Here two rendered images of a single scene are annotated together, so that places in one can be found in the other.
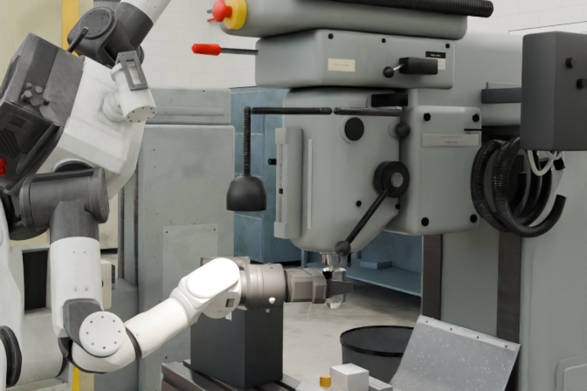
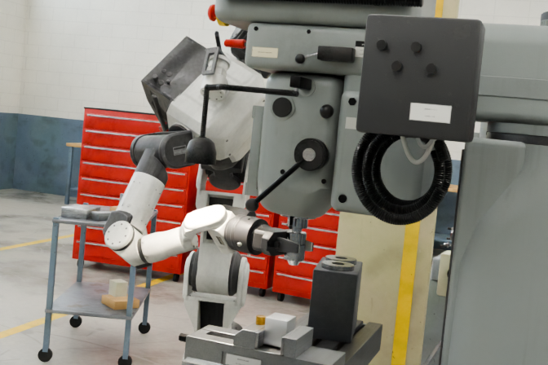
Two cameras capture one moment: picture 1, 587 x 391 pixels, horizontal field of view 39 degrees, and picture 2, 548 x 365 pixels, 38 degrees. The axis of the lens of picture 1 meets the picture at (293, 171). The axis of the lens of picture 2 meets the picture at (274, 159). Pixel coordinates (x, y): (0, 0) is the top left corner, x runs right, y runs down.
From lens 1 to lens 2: 1.54 m
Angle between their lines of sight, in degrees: 51
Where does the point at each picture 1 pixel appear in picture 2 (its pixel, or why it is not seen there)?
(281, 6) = (218, 6)
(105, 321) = (121, 227)
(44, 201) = (139, 147)
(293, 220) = (253, 181)
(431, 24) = (360, 15)
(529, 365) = not seen: outside the picture
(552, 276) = (476, 283)
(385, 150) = (315, 129)
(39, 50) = (186, 47)
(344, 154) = (273, 128)
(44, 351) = (214, 270)
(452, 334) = not seen: hidden behind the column
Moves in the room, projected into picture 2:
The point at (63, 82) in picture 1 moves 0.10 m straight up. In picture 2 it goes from (190, 70) to (193, 34)
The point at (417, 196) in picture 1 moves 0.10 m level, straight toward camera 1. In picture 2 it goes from (337, 174) to (297, 172)
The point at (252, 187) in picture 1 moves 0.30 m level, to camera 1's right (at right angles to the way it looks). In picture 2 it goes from (193, 144) to (275, 157)
